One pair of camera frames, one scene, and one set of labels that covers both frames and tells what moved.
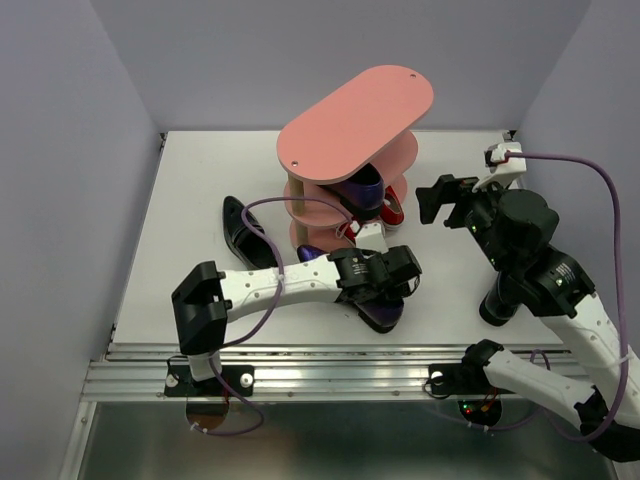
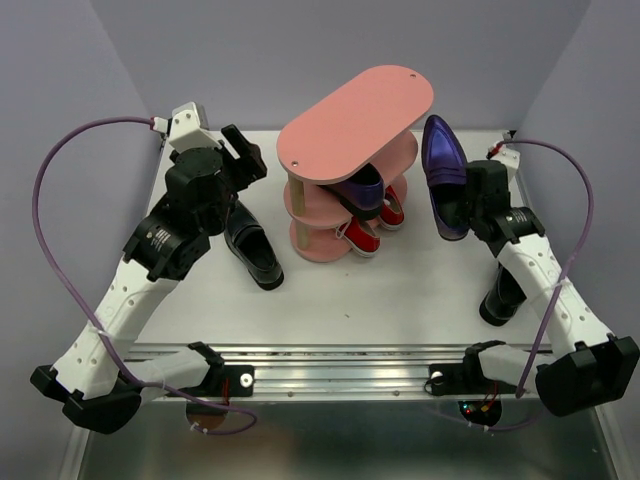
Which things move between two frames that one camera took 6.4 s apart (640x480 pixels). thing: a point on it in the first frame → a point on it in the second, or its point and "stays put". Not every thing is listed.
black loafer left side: [250, 248] stays put
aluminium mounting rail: [299, 371] stays put
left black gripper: [400, 291] → [251, 164]
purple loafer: [361, 194] stays put
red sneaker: [392, 216] stays put
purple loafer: [378, 316] → [446, 168]
